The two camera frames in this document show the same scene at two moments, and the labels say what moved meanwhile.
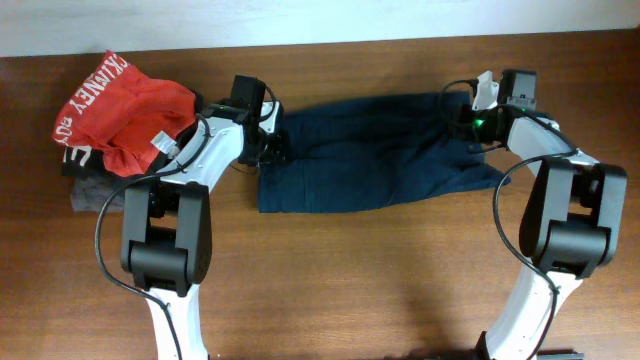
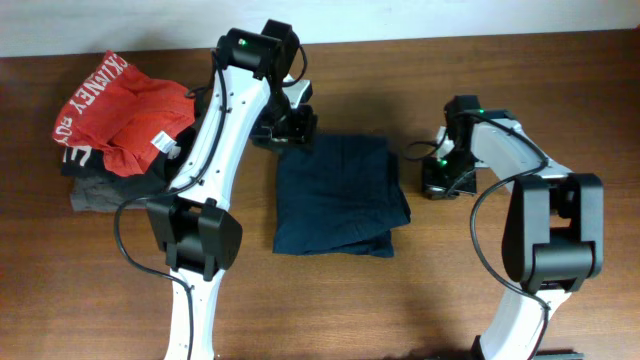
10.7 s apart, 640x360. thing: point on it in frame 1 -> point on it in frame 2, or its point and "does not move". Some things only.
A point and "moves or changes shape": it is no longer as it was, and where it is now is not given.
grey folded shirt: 92,193 does not move
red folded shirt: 129,118 does not move
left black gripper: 281,149 -> 304,130
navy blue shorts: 375,154 moves or changes shape
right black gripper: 465,115 -> 439,190
